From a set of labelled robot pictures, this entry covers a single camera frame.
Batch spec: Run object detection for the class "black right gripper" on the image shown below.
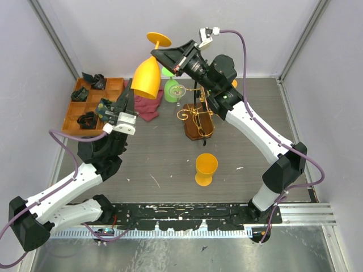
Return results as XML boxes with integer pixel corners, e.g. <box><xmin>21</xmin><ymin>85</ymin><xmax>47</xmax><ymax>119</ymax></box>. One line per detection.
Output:
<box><xmin>149</xmin><ymin>41</ymin><xmax>216</xmax><ymax>94</ymax></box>

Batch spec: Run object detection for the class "orange plastic wine glass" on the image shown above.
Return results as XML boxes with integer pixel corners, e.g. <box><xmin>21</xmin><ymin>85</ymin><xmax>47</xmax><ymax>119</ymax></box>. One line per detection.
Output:
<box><xmin>131</xmin><ymin>32</ymin><xmax>172</xmax><ymax>100</ymax></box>

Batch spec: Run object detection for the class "green plastic wine glass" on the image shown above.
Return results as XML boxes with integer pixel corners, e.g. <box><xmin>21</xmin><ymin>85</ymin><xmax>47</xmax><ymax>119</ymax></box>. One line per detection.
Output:
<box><xmin>162</xmin><ymin>67</ymin><xmax>183</xmax><ymax>106</ymax></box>

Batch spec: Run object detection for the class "clear wine glass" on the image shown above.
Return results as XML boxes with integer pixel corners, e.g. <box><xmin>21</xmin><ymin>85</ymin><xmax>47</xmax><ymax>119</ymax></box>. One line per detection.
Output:
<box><xmin>169</xmin><ymin>84</ymin><xmax>187</xmax><ymax>106</ymax></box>

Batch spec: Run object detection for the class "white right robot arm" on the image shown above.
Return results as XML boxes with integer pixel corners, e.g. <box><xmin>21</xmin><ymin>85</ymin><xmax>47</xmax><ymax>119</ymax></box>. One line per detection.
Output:
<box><xmin>151</xmin><ymin>40</ymin><xmax>307</xmax><ymax>223</ymax></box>

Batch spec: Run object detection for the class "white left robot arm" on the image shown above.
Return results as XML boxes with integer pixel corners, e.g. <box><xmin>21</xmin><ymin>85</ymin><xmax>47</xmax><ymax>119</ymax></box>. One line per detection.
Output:
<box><xmin>9</xmin><ymin>80</ymin><xmax>137</xmax><ymax>252</ymax></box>

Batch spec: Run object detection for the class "blue yellow patterned cloth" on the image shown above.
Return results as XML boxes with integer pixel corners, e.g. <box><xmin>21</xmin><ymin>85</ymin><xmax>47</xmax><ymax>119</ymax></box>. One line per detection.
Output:
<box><xmin>95</xmin><ymin>98</ymin><xmax>115</xmax><ymax>122</ymax></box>

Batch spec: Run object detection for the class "maroon cloth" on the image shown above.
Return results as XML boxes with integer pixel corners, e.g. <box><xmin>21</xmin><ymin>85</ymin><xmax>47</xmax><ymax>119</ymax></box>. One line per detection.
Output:
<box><xmin>123</xmin><ymin>89</ymin><xmax>164</xmax><ymax>122</ymax></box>

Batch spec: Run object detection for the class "dark folded cloth item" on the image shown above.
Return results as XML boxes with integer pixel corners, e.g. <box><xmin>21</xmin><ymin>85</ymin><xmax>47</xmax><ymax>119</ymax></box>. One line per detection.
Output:
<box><xmin>82</xmin><ymin>72</ymin><xmax>107</xmax><ymax>90</ymax></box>

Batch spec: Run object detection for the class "black red cloth bundle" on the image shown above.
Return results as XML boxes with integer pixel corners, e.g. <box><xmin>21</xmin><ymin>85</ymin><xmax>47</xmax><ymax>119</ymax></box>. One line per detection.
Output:
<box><xmin>77</xmin><ymin>111</ymin><xmax>98</xmax><ymax>130</ymax></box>

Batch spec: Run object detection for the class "wooden compartment tray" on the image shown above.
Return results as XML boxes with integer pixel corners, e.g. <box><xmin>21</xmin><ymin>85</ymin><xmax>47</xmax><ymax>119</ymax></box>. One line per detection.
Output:
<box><xmin>61</xmin><ymin>78</ymin><xmax>124</xmax><ymax>137</ymax></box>

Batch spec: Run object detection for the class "dark cloth bundle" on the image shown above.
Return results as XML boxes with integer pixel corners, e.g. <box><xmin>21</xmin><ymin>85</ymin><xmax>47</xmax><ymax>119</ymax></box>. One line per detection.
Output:
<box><xmin>70</xmin><ymin>87</ymin><xmax>89</xmax><ymax>102</ymax></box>

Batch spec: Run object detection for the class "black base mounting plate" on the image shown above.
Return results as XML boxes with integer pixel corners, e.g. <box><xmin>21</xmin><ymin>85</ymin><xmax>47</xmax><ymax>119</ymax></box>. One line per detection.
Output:
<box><xmin>81</xmin><ymin>201</ymin><xmax>283</xmax><ymax>232</ymax></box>

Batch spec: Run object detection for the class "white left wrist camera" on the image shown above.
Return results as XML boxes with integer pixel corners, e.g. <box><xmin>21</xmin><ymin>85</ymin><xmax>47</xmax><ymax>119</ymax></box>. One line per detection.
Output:
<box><xmin>103</xmin><ymin>112</ymin><xmax>137</xmax><ymax>135</ymax></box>

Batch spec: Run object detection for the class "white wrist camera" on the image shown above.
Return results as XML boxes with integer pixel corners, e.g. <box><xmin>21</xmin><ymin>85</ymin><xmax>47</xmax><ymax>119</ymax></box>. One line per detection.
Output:
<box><xmin>103</xmin><ymin>112</ymin><xmax>137</xmax><ymax>135</ymax></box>
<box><xmin>199</xmin><ymin>27</ymin><xmax>221</xmax><ymax>49</ymax></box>

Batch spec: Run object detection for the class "gold wire wine glass rack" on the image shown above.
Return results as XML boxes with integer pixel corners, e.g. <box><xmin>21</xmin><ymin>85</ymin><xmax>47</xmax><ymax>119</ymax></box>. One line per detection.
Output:
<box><xmin>176</xmin><ymin>82</ymin><xmax>215</xmax><ymax>146</ymax></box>

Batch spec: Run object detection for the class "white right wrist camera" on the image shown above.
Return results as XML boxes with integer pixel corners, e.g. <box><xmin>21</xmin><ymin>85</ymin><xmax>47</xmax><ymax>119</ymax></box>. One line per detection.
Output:
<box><xmin>199</xmin><ymin>27</ymin><xmax>221</xmax><ymax>49</ymax></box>

